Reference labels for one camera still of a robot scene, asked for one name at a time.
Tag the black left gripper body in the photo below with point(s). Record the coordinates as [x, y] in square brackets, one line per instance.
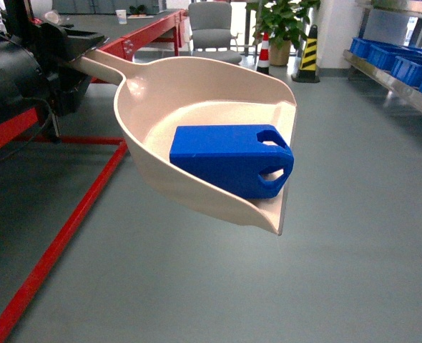
[55, 47]

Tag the beige plastic dustpan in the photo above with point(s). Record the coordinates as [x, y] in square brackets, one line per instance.
[153, 99]

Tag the blue plastic jug part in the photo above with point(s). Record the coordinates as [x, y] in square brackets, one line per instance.
[251, 161]

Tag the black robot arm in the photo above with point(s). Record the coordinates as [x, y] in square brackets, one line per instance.
[23, 83]

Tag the steel roller shelf rack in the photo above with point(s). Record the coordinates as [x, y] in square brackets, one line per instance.
[409, 94]

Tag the white paper cup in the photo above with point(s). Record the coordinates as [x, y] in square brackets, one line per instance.
[121, 16]

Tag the grey office chair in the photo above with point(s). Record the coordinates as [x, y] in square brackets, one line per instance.
[210, 22]

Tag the red white traffic cone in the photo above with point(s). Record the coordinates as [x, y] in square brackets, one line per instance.
[263, 62]

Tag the potted green plant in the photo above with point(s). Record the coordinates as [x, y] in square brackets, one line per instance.
[284, 22]

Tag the yellow black traffic cone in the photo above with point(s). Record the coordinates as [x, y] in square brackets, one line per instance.
[307, 71]

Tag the red table frame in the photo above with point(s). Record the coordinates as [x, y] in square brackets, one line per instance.
[84, 266]

